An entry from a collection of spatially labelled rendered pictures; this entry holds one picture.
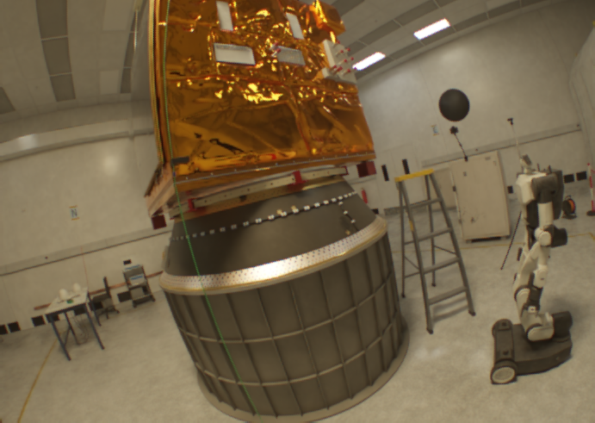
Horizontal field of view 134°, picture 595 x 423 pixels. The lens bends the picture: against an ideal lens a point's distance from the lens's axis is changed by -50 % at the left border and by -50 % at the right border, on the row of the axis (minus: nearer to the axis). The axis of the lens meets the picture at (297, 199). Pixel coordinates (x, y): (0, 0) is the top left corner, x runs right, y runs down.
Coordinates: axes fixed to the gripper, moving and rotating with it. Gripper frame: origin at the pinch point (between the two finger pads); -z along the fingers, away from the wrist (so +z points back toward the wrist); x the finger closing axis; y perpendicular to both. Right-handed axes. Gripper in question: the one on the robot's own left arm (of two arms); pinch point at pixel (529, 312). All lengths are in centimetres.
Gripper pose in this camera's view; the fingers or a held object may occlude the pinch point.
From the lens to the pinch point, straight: 182.5
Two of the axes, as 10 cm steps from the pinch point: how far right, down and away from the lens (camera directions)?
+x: -7.9, -0.2, 6.1
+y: -6.0, 1.6, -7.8
